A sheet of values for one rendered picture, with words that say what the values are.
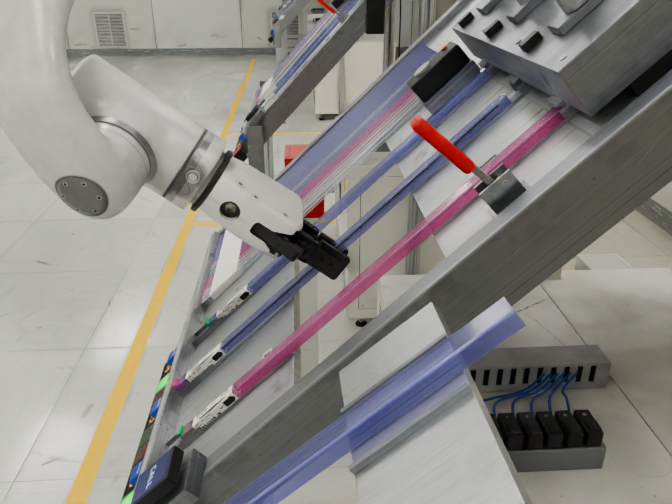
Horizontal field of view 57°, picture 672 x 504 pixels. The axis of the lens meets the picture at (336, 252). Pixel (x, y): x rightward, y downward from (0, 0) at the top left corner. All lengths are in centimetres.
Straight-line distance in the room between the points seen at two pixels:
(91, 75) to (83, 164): 11
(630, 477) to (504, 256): 47
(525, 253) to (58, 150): 39
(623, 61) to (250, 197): 35
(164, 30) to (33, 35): 888
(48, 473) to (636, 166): 163
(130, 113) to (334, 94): 463
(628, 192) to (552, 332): 66
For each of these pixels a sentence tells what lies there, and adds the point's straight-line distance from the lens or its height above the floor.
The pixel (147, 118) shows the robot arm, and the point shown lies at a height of 107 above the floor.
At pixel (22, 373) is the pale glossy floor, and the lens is 227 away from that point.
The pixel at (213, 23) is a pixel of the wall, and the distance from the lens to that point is 933.
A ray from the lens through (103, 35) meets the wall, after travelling 964.
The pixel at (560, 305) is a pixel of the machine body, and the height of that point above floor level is 62.
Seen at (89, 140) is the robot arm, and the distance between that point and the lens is 56.
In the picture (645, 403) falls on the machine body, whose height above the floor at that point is 62.
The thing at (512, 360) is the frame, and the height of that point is 66.
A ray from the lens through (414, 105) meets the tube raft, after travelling 87.
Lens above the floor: 120
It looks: 25 degrees down
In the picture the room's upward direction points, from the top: straight up
